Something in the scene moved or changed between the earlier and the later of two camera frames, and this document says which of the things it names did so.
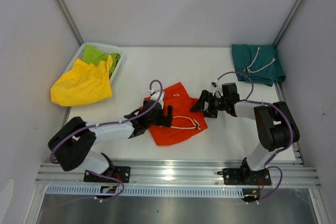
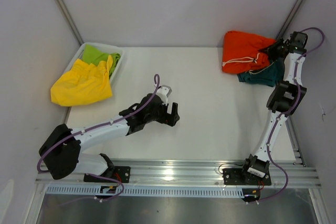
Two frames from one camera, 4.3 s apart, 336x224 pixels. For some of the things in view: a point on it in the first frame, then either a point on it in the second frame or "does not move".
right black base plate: (245, 177) does not move
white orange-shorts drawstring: (194, 120) -> (245, 59)
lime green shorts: (94, 55) does not move
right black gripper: (207, 96) -> (271, 50)
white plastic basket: (79, 54) does not move
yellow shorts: (84, 83) does not move
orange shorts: (185, 123) -> (241, 52)
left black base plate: (121, 173) does not move
